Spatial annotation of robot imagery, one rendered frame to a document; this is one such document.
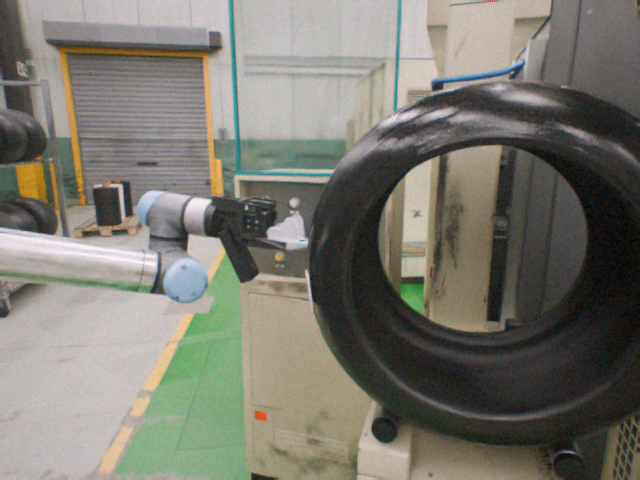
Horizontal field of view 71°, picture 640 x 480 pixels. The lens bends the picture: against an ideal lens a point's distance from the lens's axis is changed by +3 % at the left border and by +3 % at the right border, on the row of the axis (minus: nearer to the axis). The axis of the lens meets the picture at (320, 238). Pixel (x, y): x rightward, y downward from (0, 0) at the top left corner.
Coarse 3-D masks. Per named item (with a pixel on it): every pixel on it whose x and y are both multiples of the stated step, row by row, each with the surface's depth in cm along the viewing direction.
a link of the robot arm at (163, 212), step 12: (156, 192) 88; (168, 192) 88; (144, 204) 86; (156, 204) 85; (168, 204) 85; (180, 204) 84; (144, 216) 86; (156, 216) 85; (168, 216) 85; (180, 216) 84; (156, 228) 86; (168, 228) 85; (180, 228) 85
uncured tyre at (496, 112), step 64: (384, 128) 65; (448, 128) 59; (512, 128) 57; (576, 128) 55; (384, 192) 91; (576, 192) 82; (320, 256) 69; (320, 320) 74; (384, 320) 96; (576, 320) 85; (384, 384) 70; (448, 384) 87; (512, 384) 85; (576, 384) 77; (512, 448) 70
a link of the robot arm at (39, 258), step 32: (0, 256) 62; (32, 256) 64; (64, 256) 66; (96, 256) 69; (128, 256) 72; (160, 256) 75; (96, 288) 71; (128, 288) 72; (160, 288) 75; (192, 288) 75
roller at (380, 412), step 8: (376, 408) 79; (384, 408) 78; (376, 416) 76; (384, 416) 75; (392, 416) 76; (376, 424) 75; (384, 424) 74; (392, 424) 74; (376, 432) 75; (384, 432) 75; (392, 432) 74; (384, 440) 75; (392, 440) 75
